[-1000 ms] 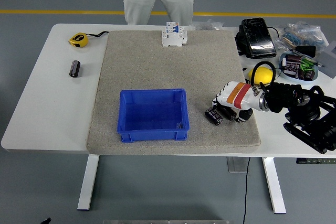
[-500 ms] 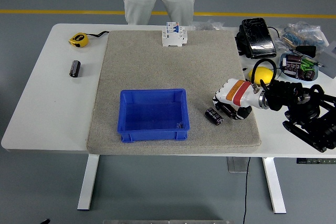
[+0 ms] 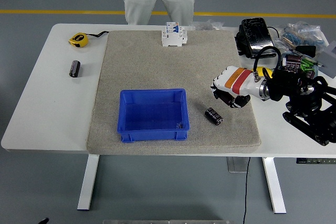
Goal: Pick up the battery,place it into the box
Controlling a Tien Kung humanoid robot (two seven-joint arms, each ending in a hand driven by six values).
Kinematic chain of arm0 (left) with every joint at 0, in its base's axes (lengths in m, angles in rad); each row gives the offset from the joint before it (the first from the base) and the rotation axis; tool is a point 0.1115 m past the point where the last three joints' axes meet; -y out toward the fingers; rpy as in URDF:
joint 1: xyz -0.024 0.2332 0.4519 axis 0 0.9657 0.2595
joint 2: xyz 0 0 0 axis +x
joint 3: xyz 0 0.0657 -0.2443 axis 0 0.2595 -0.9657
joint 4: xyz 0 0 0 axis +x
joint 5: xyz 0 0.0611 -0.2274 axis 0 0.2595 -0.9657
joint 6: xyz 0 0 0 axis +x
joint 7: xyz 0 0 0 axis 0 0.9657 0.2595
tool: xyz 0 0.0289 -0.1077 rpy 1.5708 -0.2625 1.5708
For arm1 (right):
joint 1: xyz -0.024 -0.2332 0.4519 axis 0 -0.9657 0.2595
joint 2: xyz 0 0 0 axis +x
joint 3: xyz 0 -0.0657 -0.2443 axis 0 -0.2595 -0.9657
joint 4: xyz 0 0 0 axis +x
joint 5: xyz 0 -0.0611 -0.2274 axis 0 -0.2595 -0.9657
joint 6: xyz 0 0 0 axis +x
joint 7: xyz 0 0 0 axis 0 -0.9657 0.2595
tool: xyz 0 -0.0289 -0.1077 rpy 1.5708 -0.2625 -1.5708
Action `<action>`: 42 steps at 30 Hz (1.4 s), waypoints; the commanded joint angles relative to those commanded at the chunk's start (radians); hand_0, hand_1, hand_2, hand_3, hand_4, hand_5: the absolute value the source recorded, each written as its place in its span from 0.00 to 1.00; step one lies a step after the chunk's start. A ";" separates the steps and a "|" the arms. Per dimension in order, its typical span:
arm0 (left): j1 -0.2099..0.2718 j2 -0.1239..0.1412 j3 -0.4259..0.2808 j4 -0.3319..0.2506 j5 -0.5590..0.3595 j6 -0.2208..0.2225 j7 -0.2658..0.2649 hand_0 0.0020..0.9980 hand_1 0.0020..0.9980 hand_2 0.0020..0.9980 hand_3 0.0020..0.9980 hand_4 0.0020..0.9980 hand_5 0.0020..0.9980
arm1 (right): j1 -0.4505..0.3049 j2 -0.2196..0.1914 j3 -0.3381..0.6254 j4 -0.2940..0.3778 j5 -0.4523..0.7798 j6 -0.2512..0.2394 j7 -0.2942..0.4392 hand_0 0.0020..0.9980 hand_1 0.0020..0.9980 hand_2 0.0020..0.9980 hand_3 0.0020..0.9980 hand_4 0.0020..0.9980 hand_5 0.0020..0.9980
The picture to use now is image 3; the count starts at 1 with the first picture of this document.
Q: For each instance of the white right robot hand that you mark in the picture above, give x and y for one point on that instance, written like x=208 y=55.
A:
x=241 y=81

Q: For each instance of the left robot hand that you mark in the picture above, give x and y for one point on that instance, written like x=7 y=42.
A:
x=44 y=220

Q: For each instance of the black printed cylindrical battery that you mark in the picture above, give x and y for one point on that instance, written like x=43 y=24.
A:
x=214 y=116

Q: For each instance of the blue plastic box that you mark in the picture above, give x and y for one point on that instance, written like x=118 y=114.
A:
x=153 y=113

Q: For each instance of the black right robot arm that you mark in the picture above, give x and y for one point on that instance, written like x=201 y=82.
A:
x=288 y=83

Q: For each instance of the dark striped cylindrical battery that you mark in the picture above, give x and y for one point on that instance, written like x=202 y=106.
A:
x=74 y=68

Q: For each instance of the black foot pedal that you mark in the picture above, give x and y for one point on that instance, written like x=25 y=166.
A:
x=258 y=35

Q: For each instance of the purple capacitor circuit board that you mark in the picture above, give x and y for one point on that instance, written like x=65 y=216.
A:
x=292 y=62

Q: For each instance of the white table leg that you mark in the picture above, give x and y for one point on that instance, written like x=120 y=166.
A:
x=274 y=184
x=88 y=182

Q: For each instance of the clear bag of screws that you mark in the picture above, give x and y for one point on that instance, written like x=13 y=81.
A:
x=207 y=25

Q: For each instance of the green terminal blocks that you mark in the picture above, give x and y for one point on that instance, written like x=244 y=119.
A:
x=307 y=65

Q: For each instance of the black rectangular block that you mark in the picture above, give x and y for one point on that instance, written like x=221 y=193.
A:
x=306 y=50

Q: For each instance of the clear bag of blue parts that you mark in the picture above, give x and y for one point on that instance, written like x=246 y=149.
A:
x=302 y=35

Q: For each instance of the small dark metal part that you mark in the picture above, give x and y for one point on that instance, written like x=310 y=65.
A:
x=180 y=125

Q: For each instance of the white bowl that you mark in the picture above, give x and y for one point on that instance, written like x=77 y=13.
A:
x=317 y=69

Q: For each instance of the black pen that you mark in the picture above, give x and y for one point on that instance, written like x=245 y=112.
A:
x=319 y=63

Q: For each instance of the grey-brown mat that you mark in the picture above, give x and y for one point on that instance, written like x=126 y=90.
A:
x=162 y=69

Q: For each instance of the white circuit breaker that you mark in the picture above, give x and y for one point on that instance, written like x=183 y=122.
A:
x=173 y=37

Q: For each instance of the table control panel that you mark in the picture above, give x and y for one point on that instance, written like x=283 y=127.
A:
x=315 y=161

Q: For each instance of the yellow tape measure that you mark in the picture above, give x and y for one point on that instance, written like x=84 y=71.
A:
x=78 y=39

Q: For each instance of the grey metal table bracket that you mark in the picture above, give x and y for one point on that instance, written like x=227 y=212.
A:
x=237 y=165

